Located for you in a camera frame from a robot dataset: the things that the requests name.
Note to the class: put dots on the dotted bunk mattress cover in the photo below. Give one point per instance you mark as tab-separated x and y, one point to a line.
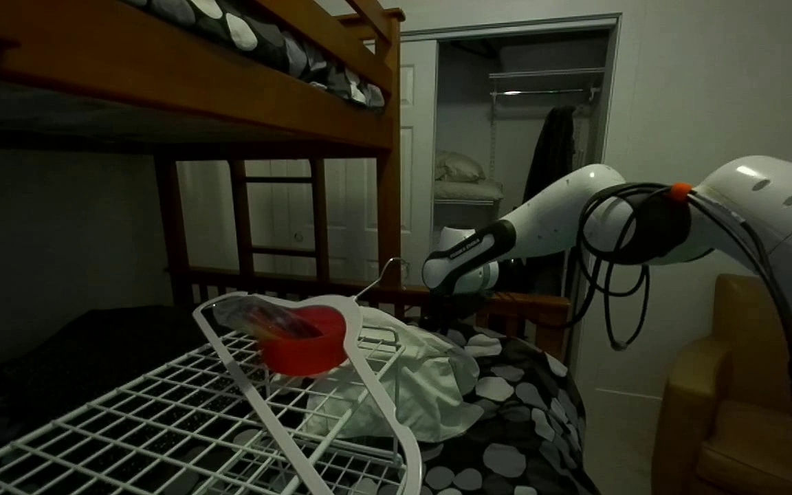
240	28

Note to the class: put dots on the white crumpled cloth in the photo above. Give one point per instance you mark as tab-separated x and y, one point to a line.
432	386

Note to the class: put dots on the brown wooden bunk bed frame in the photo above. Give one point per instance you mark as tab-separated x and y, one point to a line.
138	65

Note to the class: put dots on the white closet shelf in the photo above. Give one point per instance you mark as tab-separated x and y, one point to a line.
542	79

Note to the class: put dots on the yellow-brown armchair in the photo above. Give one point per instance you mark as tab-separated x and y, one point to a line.
735	414

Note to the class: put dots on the red bowl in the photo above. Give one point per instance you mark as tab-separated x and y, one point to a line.
304	353

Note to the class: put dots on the black grey-dotted bedspread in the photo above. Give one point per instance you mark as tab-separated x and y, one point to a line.
523	431

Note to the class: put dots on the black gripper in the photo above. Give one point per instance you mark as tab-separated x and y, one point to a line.
449	302

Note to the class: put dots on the white closet door frame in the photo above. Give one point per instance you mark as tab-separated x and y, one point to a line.
506	27

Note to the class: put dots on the black hanging garment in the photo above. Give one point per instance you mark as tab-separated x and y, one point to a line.
552	148

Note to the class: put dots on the dark plain blanket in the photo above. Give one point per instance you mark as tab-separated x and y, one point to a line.
95	347

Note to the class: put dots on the white plastic clothes hanger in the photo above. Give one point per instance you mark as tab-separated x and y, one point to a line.
354	313

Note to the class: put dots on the clear plastic bag with item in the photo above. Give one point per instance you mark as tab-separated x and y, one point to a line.
267	321

